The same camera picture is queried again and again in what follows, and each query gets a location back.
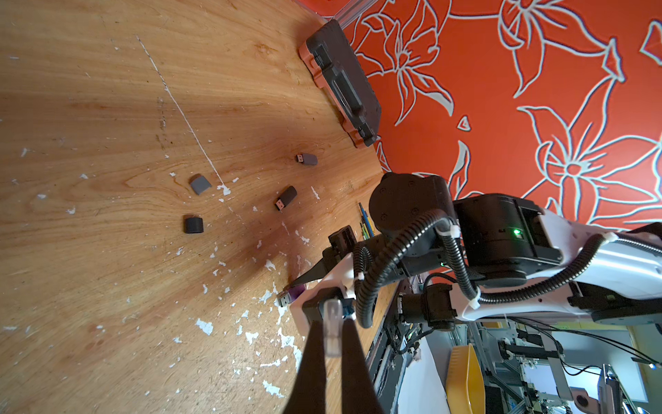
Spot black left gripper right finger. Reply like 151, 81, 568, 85
341, 320, 384, 414

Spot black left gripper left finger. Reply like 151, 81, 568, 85
283, 322, 327, 414

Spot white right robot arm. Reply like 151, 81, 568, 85
278, 173, 661, 334

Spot yellow plastic bin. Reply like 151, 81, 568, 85
445, 344, 486, 414

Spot black usb drive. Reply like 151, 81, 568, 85
274, 186, 298, 211

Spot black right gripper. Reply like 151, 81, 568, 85
283, 224, 363, 337

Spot grey usb cap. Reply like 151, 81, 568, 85
189, 174, 212, 196

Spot black plastic tool case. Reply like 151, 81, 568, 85
298, 19, 382, 148

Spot grey usb drive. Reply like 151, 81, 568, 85
295, 153, 318, 166

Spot purple usb drive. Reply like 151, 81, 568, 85
276, 285, 306, 308

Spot black usb cap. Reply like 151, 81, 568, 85
184, 216, 204, 234

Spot clear usb cap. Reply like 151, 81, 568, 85
322, 298, 344, 358

